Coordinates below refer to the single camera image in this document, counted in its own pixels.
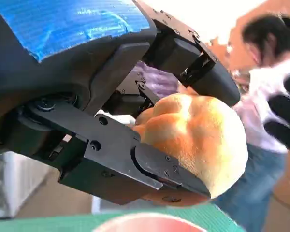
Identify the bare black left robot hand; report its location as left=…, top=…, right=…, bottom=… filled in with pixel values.
left=0, top=0, right=241, bottom=206

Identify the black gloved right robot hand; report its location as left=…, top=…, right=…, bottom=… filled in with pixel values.
left=263, top=73, right=290, bottom=152

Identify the round toy bread bun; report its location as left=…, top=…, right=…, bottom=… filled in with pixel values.
left=134, top=93, right=248, bottom=206

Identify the pink bowl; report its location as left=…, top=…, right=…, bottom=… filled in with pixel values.
left=91, top=212, right=201, bottom=232

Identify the person in jeans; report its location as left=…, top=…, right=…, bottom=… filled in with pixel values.
left=212, top=13, right=290, bottom=232

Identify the white mesh cabinet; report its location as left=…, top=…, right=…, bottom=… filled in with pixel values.
left=0, top=153, right=50, bottom=218

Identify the green cutting mat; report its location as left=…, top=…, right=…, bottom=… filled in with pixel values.
left=0, top=204, right=247, bottom=232

